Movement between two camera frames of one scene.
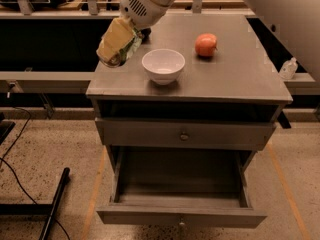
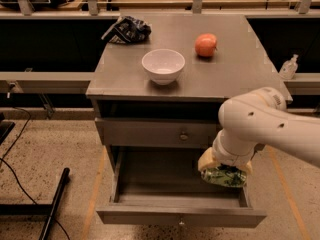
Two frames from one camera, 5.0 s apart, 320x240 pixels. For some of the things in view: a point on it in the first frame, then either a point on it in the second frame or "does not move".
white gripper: [141, 9] -> [232, 158]
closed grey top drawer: [185, 133] does not move
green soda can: [125, 52] -> [225, 175]
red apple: [206, 44] does not move
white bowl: [163, 66] does not move
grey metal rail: [46, 82] does not move
